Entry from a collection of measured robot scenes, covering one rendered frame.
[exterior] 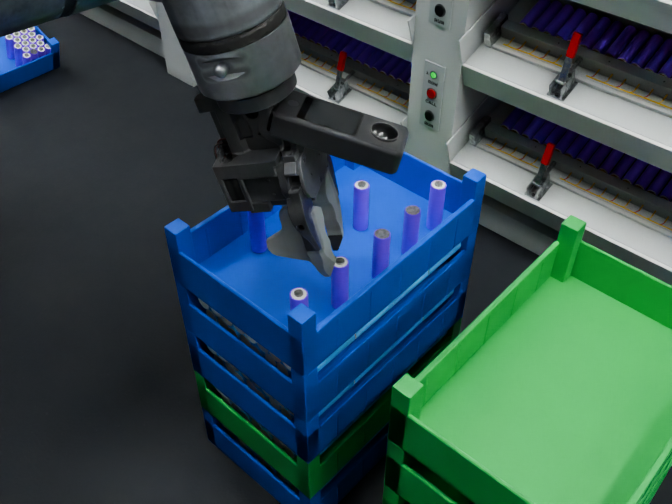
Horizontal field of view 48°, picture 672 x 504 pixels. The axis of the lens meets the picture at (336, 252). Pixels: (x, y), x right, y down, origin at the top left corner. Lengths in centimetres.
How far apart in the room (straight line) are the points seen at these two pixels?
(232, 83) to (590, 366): 44
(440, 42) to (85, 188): 74
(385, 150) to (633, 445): 35
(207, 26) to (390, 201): 42
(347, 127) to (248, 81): 9
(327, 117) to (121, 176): 95
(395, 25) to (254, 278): 61
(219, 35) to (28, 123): 121
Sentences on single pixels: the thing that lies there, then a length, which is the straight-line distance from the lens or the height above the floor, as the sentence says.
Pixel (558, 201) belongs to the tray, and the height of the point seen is 14.
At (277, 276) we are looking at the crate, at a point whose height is 32.
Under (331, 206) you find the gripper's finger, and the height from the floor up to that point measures 44.
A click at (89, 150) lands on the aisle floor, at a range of 165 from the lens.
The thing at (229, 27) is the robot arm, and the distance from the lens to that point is 59.
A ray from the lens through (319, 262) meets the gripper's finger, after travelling 72.
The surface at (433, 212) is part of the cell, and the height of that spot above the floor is 35.
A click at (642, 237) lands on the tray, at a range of 124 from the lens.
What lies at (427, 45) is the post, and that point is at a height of 33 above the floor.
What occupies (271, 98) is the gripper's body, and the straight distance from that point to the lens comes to 63.
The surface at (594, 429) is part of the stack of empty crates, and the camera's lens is 75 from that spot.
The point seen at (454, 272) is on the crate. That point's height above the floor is 27.
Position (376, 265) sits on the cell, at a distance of 81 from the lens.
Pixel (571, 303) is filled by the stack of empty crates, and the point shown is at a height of 32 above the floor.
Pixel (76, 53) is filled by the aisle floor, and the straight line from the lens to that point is 201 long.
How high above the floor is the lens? 92
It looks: 44 degrees down
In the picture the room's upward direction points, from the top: straight up
